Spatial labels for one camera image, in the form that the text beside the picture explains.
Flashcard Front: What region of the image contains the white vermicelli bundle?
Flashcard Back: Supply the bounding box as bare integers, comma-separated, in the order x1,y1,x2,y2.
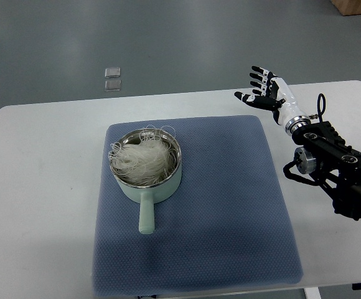
108,125,178,186

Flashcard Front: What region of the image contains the mint green steel pot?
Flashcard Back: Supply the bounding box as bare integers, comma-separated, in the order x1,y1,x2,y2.
110,140,182,234

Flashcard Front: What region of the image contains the lower metal floor plate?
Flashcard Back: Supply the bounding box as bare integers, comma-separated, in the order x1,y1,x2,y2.
105,79,121,92

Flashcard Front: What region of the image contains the blue grey textured mat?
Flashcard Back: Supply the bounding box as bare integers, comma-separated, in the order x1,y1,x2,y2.
92,115,303,297

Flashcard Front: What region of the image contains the upper metal floor plate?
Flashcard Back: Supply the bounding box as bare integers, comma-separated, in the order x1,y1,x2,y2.
105,67,121,78

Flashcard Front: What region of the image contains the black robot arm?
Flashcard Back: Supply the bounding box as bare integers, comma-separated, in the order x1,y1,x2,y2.
283,94,361,221

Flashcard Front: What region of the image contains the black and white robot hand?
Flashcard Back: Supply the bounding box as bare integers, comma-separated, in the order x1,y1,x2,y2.
234,66,310,133

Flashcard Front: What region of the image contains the metal floor plate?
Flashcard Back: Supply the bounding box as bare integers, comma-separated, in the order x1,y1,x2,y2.
105,79,121,92
105,67,121,78

